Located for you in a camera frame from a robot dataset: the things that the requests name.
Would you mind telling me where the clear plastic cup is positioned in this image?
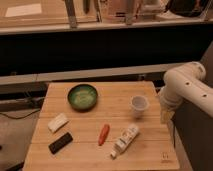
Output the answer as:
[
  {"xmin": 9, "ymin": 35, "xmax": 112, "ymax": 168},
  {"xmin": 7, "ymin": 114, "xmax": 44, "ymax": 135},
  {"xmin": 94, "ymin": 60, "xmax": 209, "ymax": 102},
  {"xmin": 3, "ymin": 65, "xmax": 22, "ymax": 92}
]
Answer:
[{"xmin": 130, "ymin": 96, "xmax": 149, "ymax": 118}]

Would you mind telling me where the white tube bottle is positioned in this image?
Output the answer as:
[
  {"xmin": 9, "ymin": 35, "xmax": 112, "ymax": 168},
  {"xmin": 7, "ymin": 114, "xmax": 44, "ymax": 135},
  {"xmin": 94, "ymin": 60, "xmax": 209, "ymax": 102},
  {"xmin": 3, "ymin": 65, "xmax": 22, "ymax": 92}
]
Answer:
[{"xmin": 110, "ymin": 124, "xmax": 139, "ymax": 159}]

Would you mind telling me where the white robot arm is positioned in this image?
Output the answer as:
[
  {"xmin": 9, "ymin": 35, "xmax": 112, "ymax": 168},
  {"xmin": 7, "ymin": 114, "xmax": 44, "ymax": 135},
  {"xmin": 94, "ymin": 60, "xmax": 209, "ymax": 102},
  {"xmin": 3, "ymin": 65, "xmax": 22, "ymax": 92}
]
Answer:
[{"xmin": 159, "ymin": 62, "xmax": 213, "ymax": 118}]

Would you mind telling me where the green ceramic bowl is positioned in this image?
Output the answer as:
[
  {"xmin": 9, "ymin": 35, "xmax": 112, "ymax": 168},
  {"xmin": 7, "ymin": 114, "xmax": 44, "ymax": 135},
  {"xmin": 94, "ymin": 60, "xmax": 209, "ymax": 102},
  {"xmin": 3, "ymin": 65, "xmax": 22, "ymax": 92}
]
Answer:
[{"xmin": 67, "ymin": 84, "xmax": 98, "ymax": 111}]

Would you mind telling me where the grey metal post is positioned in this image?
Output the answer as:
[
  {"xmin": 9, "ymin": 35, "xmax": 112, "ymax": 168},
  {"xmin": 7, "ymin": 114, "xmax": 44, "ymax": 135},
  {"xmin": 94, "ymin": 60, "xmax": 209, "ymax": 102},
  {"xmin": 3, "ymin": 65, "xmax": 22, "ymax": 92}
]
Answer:
[{"xmin": 65, "ymin": 0, "xmax": 77, "ymax": 28}]

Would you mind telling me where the black cable on floor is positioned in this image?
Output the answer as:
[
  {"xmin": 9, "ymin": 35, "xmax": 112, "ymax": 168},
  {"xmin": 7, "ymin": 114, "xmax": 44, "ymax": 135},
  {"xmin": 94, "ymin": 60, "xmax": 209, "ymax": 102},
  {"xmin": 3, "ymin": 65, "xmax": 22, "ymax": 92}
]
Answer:
[{"xmin": 0, "ymin": 108, "xmax": 42, "ymax": 121}]

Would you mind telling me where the white rectangular block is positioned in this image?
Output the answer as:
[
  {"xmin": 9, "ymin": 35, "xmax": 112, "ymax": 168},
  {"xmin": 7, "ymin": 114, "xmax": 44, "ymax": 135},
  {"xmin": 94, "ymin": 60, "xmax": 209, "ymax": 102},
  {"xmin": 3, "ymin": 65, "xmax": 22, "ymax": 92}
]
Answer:
[{"xmin": 48, "ymin": 113, "xmax": 69, "ymax": 133}]

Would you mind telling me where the black rectangular block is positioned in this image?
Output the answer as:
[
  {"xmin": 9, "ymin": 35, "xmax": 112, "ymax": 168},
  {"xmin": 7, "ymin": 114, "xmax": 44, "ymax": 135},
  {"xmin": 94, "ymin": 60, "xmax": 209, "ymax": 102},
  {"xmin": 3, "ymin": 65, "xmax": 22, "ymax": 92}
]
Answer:
[{"xmin": 49, "ymin": 132, "xmax": 73, "ymax": 154}]

